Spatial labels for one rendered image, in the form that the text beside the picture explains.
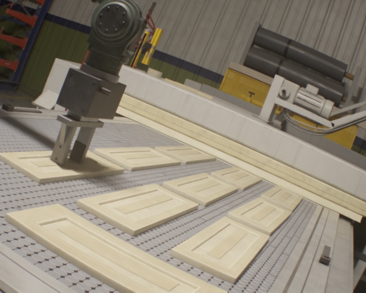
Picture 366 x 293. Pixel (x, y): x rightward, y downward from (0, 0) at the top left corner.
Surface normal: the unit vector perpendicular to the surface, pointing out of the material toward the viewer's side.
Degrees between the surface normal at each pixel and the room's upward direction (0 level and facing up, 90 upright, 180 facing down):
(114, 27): 90
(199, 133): 90
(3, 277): 0
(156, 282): 0
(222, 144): 90
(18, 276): 0
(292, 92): 90
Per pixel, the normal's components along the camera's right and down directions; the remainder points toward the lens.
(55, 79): -0.29, 0.02
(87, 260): 0.38, -0.92
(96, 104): 0.88, 0.40
